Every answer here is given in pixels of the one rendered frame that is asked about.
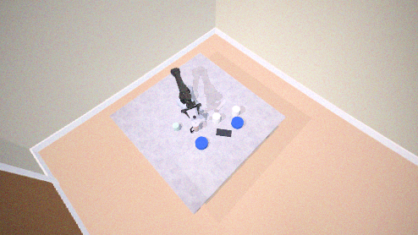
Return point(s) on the blue cylinder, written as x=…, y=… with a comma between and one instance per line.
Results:
x=201, y=143
x=237, y=122

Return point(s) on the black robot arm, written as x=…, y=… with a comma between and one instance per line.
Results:
x=184, y=91

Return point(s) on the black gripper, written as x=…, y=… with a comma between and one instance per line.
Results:
x=185, y=110

